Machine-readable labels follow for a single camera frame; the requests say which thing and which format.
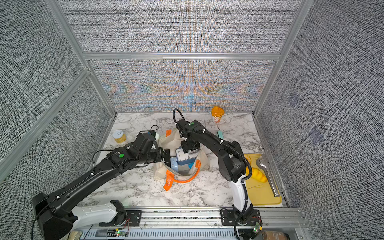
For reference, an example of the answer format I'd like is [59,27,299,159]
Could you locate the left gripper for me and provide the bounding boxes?
[138,146,169,166]

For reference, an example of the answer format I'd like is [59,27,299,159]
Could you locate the cream canvas bag orange handles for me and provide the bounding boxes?
[154,128,210,191]

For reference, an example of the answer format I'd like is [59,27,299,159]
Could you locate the mint green cube clock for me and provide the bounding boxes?
[217,131,224,139]

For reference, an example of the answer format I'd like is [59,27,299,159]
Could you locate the light blue round alarm clock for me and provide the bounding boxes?
[170,157,179,173]

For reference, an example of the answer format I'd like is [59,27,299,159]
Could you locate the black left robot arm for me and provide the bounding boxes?
[32,131,170,240]

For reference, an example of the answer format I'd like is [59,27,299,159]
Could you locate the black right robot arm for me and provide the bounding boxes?
[173,109,254,225]

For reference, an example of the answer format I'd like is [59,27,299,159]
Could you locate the large blue rectangular alarm clock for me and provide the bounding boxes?
[176,148,200,166]

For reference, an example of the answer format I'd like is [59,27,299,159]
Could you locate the yellow can white lid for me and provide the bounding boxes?
[113,129,126,144]

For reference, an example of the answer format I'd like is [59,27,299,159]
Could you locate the orange lid drink cup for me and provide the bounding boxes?
[211,106,225,124]

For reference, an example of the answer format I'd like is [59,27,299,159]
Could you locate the toy yellow bread loaf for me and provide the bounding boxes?
[251,168,268,183]

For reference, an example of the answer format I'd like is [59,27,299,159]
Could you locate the metal tongs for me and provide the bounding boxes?
[256,156,280,198]

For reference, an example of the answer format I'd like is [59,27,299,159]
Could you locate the yellow cutting board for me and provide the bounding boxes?
[245,154,283,207]

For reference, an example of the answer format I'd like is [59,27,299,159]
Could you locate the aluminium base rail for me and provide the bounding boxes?
[71,204,311,240]

